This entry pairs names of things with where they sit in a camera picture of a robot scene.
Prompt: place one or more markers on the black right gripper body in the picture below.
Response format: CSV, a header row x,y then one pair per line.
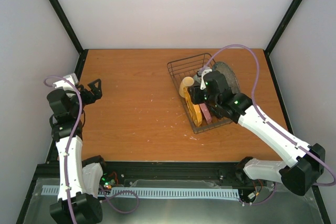
x,y
211,100

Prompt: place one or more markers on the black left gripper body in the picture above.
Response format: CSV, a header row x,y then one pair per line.
x,y
89,99

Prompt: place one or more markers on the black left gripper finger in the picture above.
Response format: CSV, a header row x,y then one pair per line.
x,y
98,95
95,86

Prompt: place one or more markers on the pink dotted scalloped plate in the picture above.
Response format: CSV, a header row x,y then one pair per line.
x,y
206,113

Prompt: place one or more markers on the grey speckled large plate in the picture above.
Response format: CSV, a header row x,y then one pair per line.
x,y
230,76

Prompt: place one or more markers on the yellow dotted scalloped plate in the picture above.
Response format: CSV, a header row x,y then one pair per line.
x,y
194,109

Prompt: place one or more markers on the yellow ceramic mug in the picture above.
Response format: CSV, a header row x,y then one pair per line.
x,y
185,83

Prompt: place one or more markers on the mint green ceramic bowl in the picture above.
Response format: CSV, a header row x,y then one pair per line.
x,y
197,80

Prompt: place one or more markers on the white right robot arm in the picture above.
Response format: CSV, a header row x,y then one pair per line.
x,y
241,110

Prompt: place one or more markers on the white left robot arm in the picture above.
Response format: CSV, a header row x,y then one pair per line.
x,y
77,200

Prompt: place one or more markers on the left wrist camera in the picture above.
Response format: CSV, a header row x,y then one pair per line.
x,y
68,82

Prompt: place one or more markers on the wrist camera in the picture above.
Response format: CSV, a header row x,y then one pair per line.
x,y
201,73
68,82

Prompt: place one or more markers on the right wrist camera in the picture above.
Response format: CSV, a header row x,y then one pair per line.
x,y
201,73

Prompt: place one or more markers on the black wire dish rack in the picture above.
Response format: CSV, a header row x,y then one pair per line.
x,y
188,67

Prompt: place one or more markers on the black aluminium frame rail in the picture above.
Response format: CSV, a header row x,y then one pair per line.
x,y
173,171

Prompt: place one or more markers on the light blue cable duct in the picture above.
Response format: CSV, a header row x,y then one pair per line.
x,y
176,193

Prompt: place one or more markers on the black left corner post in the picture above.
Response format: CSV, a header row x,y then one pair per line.
x,y
66,25

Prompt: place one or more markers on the black corner post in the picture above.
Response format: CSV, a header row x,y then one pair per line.
x,y
289,14
66,25

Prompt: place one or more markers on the black right corner post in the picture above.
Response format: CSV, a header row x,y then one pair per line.
x,y
289,14

